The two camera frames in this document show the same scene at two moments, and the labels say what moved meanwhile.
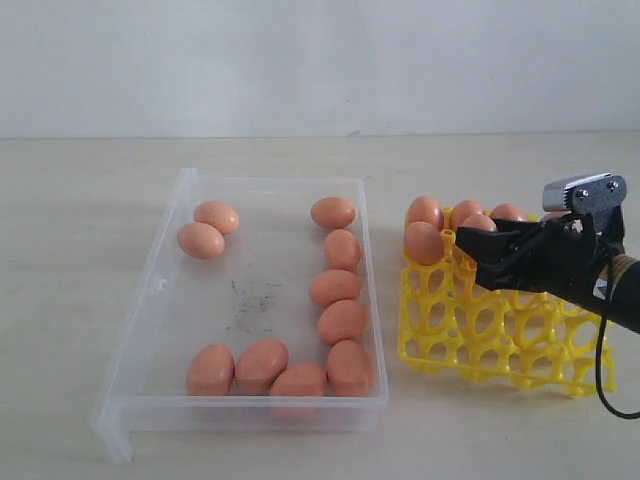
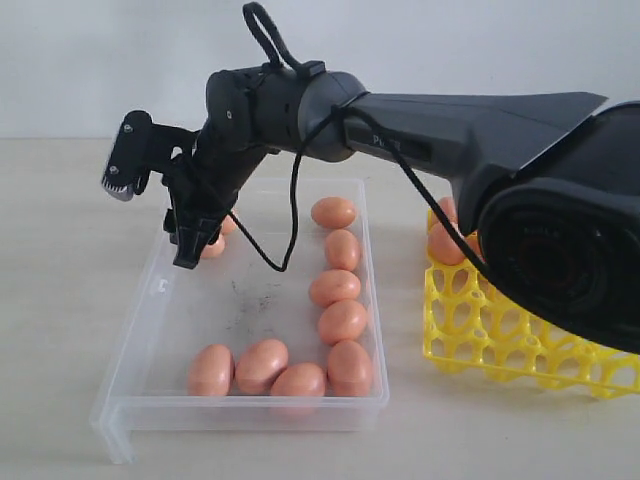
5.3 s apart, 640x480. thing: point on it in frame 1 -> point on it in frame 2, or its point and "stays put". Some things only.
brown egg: [329, 212] stays put
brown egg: [210, 371] stays put
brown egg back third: [342, 250] stays put
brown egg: [303, 380] stays put
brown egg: [424, 244] -> [444, 249]
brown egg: [258, 366] stays put
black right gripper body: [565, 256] -> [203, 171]
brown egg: [331, 285] stays put
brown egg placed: [424, 209] -> [447, 204]
